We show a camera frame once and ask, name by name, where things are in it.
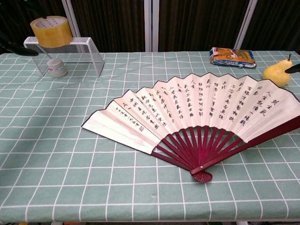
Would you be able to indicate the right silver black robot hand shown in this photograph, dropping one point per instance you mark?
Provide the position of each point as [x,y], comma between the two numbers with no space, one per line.
[294,69]

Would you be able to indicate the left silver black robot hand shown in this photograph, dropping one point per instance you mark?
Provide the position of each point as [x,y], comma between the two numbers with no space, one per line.
[21,49]

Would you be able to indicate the red ribbed paper folding fan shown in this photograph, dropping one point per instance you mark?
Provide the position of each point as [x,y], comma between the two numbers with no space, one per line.
[187,105]

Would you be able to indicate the yellow pear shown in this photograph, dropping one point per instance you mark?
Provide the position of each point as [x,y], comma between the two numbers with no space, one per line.
[276,73]

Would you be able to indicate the yellow packing tape roll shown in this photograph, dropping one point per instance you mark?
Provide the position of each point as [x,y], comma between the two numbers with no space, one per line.
[54,35]

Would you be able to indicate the small white jar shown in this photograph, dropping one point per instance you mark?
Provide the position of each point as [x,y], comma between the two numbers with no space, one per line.
[56,69]

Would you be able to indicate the orange blue snack packet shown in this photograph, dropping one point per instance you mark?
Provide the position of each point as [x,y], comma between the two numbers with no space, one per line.
[232,57]

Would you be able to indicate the green checked tablecloth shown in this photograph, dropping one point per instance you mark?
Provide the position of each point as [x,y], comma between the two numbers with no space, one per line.
[70,164]

